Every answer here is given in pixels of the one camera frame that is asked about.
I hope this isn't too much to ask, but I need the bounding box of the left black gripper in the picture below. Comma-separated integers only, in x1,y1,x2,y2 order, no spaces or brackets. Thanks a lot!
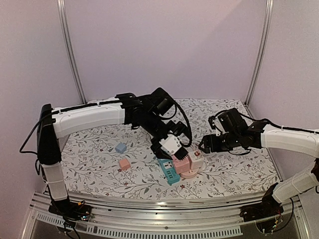
142,112,190,160

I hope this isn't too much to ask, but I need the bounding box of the teal power strip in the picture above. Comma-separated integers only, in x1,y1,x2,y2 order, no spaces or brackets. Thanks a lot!
158,159,180,186

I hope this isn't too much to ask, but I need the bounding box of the white cube socket adapter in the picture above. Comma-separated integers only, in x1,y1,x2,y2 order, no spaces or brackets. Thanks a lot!
188,150,204,169

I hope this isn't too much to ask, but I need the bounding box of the pink cube socket adapter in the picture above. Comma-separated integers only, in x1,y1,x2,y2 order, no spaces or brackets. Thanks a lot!
172,156,190,174

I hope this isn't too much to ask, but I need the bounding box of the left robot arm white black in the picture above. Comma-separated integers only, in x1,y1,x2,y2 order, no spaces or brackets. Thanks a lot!
32,88,192,216

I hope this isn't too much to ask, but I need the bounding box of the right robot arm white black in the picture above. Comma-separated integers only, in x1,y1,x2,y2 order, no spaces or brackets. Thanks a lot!
198,108,319,217

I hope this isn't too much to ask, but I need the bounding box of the small pink charger plug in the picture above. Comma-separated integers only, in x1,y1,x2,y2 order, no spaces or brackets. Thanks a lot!
119,158,131,170

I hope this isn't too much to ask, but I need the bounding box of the small blue charger plug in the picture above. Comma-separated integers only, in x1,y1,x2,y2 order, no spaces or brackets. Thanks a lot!
115,142,127,153

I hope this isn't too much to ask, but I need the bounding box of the pink round power strip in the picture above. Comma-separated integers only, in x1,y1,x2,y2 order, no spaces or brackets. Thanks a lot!
180,168,200,179

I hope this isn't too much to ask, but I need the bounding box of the floral table mat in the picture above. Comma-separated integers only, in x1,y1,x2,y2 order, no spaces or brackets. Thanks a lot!
49,99,279,200

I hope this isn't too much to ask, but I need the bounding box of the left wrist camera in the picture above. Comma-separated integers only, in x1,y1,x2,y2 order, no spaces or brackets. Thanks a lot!
159,134,188,160

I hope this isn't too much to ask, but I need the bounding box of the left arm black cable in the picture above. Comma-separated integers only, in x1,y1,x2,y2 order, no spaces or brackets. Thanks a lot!
171,102,192,147

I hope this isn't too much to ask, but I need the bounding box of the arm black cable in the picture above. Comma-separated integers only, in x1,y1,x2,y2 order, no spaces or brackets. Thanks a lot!
171,102,192,147
214,109,319,135

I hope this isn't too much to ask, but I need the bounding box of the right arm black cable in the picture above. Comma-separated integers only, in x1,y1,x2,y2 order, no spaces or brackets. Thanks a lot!
214,109,319,135

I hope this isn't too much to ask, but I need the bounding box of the aluminium front rail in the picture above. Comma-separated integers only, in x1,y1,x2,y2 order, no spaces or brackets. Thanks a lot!
24,191,304,237

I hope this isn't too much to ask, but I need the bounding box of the right aluminium frame post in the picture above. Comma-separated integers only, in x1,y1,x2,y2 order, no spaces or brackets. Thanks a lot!
244,0,274,108

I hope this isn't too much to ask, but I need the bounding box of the aluminium frame post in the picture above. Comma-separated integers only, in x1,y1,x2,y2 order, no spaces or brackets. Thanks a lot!
244,0,274,108
57,0,87,104

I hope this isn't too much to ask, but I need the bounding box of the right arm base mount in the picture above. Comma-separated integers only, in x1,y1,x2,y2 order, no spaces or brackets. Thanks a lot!
239,183,284,234

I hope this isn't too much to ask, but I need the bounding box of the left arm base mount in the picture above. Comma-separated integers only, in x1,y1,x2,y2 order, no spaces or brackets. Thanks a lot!
48,198,92,221

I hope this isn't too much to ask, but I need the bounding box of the left aluminium frame post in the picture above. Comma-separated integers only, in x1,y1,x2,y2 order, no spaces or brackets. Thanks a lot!
57,0,87,104

